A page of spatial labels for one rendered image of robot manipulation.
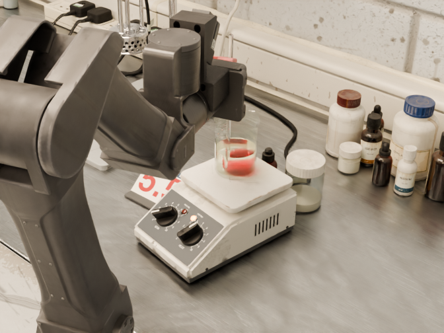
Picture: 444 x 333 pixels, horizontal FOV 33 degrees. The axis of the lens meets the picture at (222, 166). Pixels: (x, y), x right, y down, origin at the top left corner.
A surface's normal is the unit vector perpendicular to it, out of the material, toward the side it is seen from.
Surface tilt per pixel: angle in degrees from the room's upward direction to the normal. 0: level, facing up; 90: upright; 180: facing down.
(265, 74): 90
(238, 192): 0
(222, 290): 0
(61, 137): 90
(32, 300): 0
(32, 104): 23
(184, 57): 89
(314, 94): 90
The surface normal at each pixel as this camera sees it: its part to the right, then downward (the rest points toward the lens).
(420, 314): 0.02, -0.85
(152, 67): -0.34, 0.47
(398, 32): -0.66, 0.39
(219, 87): 0.93, 0.21
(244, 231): 0.64, 0.41
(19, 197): -0.34, 0.68
